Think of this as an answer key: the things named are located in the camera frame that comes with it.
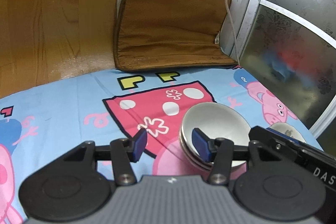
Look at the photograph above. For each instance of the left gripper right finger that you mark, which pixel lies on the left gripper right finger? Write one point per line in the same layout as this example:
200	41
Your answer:
263	177

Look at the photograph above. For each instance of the blue cartoon pig tablecloth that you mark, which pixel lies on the blue cartoon pig tablecloth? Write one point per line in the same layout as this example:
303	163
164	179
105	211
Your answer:
42	123

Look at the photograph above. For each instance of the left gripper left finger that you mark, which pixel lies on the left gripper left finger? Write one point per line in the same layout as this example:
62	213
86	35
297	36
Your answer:
81	181

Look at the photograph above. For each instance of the floral white plate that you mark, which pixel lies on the floral white plate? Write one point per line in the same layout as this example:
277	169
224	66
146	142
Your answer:
288	130

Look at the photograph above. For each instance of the large white floral bowl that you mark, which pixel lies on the large white floral bowl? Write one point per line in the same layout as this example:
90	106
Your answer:
197	162

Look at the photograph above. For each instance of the brown seat cushion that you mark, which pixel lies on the brown seat cushion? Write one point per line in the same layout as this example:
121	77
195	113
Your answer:
160	34

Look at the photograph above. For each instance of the frosted glass sliding door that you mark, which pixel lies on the frosted glass sliding door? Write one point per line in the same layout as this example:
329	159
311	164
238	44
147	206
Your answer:
289	46

